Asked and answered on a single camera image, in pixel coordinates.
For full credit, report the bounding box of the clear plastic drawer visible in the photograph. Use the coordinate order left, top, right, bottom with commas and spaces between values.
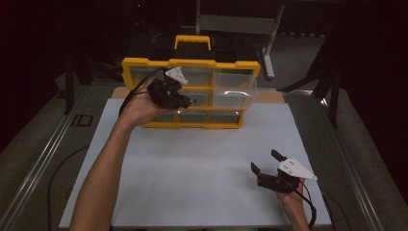
211, 71, 260, 111

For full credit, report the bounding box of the person's right hand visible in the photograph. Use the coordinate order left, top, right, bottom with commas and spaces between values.
276, 179, 309, 215

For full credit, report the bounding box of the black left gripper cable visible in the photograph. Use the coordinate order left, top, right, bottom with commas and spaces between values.
117, 66, 169, 117

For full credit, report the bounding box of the person's left hand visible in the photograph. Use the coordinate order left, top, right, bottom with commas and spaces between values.
117, 79, 174, 128

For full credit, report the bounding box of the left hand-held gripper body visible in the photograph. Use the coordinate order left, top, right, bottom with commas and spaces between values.
146, 65, 190, 110

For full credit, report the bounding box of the yellow drawer organizer cabinet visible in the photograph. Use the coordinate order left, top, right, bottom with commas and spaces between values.
120, 34, 262, 130

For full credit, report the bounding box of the grey desk with white legs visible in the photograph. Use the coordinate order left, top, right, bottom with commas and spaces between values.
193, 0, 287, 80

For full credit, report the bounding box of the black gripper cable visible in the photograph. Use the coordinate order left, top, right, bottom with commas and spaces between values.
293, 181, 319, 229
117, 66, 169, 117

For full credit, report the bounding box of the grid of clear organizer drawers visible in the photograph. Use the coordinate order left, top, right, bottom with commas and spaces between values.
130, 65, 260, 124

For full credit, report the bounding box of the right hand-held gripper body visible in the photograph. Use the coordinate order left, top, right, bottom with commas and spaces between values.
257, 156, 319, 194

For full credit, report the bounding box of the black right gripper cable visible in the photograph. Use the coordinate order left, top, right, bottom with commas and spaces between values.
293, 181, 319, 229

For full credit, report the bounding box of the aluminium floor rail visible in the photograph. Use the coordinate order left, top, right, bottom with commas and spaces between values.
316, 95, 386, 231
0, 88, 89, 231

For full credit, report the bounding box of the black floor cable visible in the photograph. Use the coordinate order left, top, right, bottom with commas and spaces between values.
46, 144, 90, 231

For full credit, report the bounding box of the black metal stand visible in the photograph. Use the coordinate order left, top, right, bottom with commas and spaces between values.
277, 18, 345, 129

